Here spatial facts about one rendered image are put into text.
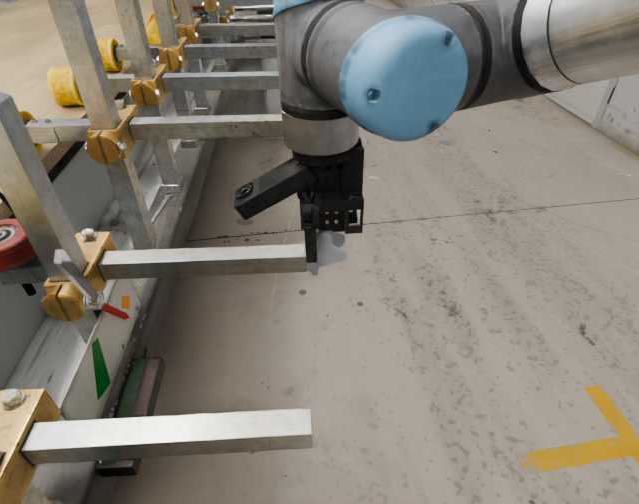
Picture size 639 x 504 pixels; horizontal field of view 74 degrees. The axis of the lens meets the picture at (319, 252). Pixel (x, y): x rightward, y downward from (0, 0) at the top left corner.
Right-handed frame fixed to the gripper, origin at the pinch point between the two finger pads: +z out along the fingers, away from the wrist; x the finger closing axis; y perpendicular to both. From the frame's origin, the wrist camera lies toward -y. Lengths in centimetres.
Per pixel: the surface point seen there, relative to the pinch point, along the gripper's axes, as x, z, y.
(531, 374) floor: 34, 84, 74
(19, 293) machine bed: 9, 11, -53
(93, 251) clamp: 0.0, -5.1, -30.4
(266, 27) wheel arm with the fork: 98, -13, -9
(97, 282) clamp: -3.4, -2.3, -29.7
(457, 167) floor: 181, 85, 94
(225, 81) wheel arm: 48, -13, -16
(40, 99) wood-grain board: 54, -9, -60
